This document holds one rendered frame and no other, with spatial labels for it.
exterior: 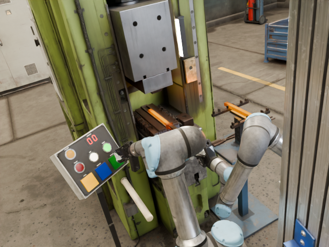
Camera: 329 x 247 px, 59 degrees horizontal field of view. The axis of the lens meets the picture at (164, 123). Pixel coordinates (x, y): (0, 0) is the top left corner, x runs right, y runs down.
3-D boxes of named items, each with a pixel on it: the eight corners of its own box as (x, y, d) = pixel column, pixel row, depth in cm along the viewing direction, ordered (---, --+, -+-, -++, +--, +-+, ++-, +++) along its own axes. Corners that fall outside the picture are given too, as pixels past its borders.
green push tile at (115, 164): (124, 162, 168) (117, 152, 168) (115, 170, 163) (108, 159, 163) (123, 163, 169) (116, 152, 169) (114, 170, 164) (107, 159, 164)
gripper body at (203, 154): (197, 162, 165) (210, 173, 156) (196, 150, 161) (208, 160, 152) (208, 158, 168) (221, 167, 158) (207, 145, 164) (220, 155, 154)
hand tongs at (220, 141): (271, 116, 233) (271, 115, 233) (275, 118, 230) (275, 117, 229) (211, 144, 213) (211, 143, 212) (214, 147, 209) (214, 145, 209)
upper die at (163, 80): (173, 84, 184) (171, 70, 179) (145, 94, 177) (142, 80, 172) (145, 70, 218) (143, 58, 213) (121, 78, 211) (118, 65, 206)
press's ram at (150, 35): (189, 64, 184) (181, -4, 165) (134, 82, 171) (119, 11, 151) (159, 53, 218) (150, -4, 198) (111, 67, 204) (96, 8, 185)
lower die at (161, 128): (180, 131, 201) (178, 121, 197) (154, 142, 194) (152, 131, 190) (153, 111, 235) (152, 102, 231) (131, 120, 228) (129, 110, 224)
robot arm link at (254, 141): (273, 147, 110) (230, 223, 138) (274, 132, 119) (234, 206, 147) (244, 136, 112) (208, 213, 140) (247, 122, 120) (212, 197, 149)
